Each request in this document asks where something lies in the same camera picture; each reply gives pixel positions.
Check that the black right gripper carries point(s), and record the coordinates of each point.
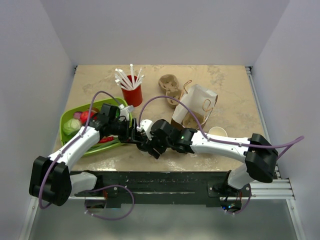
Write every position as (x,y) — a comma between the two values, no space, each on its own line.
(149,145)

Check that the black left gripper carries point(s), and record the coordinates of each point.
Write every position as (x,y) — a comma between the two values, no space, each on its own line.
(130,134)

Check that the cardboard cup carrier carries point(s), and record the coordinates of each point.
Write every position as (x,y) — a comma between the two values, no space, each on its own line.
(169,85)
(190,122)

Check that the brown paper bag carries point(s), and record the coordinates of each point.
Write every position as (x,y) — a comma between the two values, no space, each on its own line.
(195,99)

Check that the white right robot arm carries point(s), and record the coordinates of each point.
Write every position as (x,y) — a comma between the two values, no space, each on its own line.
(257,156)

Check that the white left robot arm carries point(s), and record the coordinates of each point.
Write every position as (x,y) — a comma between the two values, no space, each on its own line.
(67,157)

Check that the red toy chili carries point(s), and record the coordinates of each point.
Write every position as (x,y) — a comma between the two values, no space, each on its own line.
(107,139)

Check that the green plastic tray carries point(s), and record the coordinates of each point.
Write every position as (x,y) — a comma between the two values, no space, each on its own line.
(99,147)

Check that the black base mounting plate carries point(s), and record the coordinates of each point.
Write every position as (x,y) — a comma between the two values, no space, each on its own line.
(117,188)

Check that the red cup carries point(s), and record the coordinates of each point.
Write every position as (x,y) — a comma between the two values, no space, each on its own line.
(133,97)

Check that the red toy apple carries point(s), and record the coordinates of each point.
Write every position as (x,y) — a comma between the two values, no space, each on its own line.
(85,115)

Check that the white paper cup stack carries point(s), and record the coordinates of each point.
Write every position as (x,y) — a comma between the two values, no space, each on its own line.
(218,131)

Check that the green toy cabbage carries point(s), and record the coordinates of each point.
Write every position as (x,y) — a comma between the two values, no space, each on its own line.
(71,126)

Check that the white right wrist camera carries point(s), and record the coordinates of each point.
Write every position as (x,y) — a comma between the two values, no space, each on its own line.
(145,127)

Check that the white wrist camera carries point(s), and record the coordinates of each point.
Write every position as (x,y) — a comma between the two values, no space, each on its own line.
(125,112)
(145,127)

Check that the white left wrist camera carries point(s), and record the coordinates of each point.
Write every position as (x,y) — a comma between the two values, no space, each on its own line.
(125,112)

